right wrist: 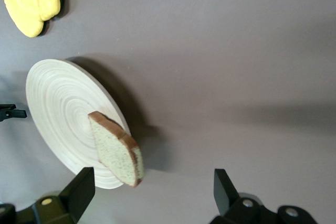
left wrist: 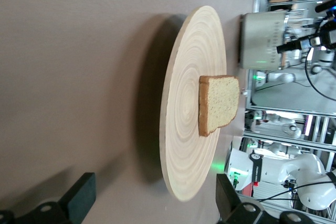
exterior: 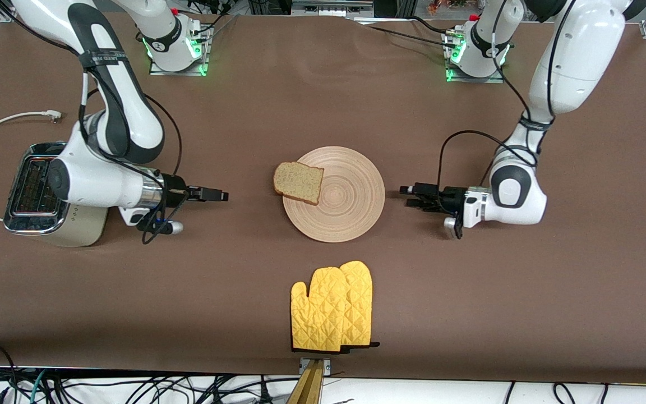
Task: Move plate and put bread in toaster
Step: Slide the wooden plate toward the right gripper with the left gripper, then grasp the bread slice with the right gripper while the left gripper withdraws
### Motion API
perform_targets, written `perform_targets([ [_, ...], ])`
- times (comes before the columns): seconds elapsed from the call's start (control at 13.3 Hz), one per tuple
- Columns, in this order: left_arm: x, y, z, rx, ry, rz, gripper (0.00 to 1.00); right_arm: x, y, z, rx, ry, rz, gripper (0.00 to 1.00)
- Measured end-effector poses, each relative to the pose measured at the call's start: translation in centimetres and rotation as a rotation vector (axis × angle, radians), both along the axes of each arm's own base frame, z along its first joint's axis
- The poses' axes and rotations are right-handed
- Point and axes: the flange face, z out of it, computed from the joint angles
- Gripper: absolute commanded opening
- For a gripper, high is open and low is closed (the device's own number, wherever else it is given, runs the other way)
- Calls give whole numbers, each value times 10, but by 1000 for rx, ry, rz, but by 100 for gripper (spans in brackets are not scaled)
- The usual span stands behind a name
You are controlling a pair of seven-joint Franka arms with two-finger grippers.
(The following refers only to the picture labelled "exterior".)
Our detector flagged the round wooden plate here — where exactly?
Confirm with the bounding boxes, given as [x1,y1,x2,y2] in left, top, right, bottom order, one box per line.
[282,146,386,244]

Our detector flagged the brown bread slice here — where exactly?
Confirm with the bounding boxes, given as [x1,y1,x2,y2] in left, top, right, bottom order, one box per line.
[273,162,325,206]

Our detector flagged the cream and chrome toaster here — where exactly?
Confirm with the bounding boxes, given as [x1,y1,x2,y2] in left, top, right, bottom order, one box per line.
[3,142,108,248]

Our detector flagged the brown table cover mat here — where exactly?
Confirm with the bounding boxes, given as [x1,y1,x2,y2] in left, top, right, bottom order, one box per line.
[0,11,646,385]

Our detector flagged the yellow quilted oven mitt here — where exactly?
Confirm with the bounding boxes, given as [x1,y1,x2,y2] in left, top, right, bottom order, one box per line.
[339,260,381,351]
[291,267,352,353]

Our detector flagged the orange background object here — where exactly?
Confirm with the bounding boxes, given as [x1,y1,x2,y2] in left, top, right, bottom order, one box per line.
[427,0,469,15]

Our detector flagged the wooden bar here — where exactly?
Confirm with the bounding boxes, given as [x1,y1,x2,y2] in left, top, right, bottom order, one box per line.
[287,359,324,404]

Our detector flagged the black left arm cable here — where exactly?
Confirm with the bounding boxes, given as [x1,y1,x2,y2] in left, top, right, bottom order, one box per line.
[438,0,576,194]

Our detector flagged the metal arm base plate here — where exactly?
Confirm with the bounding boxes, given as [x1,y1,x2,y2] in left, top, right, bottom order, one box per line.
[445,31,506,84]
[149,28,210,76]

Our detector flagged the white toaster power cable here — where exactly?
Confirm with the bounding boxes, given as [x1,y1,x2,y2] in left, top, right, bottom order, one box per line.
[0,110,64,223]

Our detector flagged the long black base cable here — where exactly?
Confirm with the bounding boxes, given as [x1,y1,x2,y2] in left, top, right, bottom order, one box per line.
[351,16,458,51]

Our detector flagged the short black base cables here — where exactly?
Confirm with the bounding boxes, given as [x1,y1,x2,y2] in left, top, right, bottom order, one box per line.
[188,0,238,37]

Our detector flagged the small metal bracket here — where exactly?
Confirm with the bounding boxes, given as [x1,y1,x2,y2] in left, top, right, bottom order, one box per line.
[299,357,332,375]

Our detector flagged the black cable tangle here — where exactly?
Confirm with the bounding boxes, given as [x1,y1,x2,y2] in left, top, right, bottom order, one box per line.
[17,370,296,404]

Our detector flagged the silver aluminium frame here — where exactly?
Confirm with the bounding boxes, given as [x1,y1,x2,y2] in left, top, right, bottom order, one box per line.
[291,0,374,17]

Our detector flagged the teal cable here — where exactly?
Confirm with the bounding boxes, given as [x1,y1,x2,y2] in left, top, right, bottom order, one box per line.
[30,369,48,404]

